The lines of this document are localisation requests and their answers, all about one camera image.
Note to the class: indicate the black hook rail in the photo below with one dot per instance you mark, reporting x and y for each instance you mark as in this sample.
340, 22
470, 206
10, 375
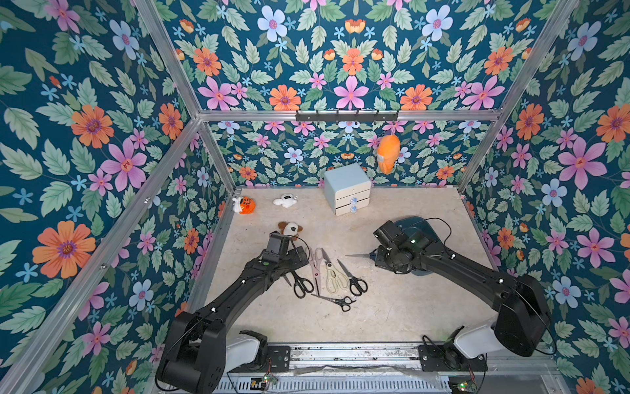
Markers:
338, 116

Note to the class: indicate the blue handled scissors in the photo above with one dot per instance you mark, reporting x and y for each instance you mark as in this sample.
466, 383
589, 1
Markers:
371, 255

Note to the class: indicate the orange plush toy hanging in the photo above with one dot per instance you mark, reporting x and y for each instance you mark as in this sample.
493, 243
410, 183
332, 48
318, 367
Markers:
387, 153

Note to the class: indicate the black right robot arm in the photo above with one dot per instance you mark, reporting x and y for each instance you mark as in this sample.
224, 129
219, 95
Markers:
522, 314

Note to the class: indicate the teal storage box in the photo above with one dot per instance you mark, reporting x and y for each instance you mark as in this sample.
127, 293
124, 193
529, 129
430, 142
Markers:
416, 233

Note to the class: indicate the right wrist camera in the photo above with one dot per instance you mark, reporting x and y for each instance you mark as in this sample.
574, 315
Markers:
390, 235

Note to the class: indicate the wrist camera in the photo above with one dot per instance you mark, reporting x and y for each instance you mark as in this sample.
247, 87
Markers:
278, 243
390, 235

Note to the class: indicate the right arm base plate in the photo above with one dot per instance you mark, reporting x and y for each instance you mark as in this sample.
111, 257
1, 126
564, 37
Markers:
435, 358

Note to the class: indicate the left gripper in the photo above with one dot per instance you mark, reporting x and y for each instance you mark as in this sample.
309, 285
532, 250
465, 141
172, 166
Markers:
295, 262

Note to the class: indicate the orange white plush toy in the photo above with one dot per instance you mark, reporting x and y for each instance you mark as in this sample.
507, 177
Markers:
243, 205

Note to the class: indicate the all black scissors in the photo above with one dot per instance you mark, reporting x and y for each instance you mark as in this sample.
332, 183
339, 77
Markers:
302, 286

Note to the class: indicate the black handled scissors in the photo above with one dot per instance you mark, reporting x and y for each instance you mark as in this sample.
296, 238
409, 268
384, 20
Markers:
357, 286

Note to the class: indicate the brown white dog plush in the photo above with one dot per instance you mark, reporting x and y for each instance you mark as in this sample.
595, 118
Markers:
290, 228

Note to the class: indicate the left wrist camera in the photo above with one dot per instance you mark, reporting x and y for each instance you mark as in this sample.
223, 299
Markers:
278, 243

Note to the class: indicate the cream kitchen scissors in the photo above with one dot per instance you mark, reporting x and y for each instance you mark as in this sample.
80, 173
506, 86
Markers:
336, 281

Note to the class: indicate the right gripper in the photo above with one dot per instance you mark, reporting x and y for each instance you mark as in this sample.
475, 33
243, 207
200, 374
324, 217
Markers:
377, 254

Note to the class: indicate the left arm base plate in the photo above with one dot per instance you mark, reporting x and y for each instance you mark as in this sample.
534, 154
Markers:
276, 360

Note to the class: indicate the white mini drawer cabinet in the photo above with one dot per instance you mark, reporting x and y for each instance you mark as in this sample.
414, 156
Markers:
347, 189

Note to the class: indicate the pink kitchen scissors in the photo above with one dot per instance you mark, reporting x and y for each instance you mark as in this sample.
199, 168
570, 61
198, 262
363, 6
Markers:
315, 262

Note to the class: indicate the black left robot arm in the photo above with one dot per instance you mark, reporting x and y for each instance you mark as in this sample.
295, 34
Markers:
195, 351

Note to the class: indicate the small thin black scissors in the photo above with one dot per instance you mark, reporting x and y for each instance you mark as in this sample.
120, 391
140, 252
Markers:
344, 303

